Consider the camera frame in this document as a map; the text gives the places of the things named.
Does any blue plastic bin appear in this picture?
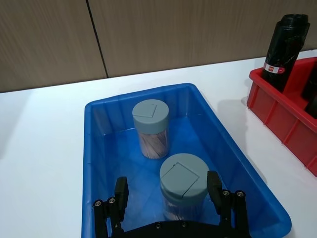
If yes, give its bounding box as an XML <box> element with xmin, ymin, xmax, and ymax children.
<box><xmin>82</xmin><ymin>83</ymin><xmax>292</xmax><ymax>238</ymax></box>

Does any black garbage bag roll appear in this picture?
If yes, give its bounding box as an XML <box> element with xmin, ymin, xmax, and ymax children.
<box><xmin>262</xmin><ymin>13</ymin><xmax>311</xmax><ymax>93</ymax></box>
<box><xmin>304</xmin><ymin>85</ymin><xmax>317</xmax><ymax>117</ymax></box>

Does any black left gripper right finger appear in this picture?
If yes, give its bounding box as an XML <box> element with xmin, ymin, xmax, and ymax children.
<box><xmin>207</xmin><ymin>170</ymin><xmax>250</xmax><ymax>238</ymax></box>

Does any grey-lidded clear toothpick jar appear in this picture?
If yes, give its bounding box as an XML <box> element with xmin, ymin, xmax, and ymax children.
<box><xmin>159</xmin><ymin>153</ymin><xmax>209</xmax><ymax>221</ymax></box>
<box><xmin>132</xmin><ymin>99</ymin><xmax>170</xmax><ymax>160</ymax></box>

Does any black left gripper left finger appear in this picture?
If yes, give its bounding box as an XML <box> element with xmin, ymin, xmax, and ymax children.
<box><xmin>93</xmin><ymin>177</ymin><xmax>130</xmax><ymax>238</ymax></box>

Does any red plastic bin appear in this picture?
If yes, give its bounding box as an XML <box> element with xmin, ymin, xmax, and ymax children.
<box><xmin>248</xmin><ymin>57</ymin><xmax>317</xmax><ymax>178</ymax></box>

